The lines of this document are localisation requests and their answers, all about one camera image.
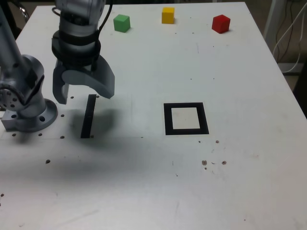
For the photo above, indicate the green cube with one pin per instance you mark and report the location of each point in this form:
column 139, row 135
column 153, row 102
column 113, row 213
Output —
column 121, row 23

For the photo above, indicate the chrome metal tube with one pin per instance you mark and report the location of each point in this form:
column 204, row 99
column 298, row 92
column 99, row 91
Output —
column 24, row 12

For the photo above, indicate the black tape square outline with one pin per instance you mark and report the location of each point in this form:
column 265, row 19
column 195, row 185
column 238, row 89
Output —
column 168, row 119

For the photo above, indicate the yellow cube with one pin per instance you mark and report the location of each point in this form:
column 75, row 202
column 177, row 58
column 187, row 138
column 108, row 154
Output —
column 168, row 15

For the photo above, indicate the red cube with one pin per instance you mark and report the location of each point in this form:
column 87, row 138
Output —
column 220, row 24

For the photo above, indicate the white post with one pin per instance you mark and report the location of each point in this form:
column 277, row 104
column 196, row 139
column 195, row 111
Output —
column 272, row 16

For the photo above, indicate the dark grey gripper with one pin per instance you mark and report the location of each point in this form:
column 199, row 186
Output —
column 79, row 66

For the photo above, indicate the black tape strip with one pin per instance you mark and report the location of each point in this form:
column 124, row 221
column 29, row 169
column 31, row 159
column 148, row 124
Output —
column 88, row 117

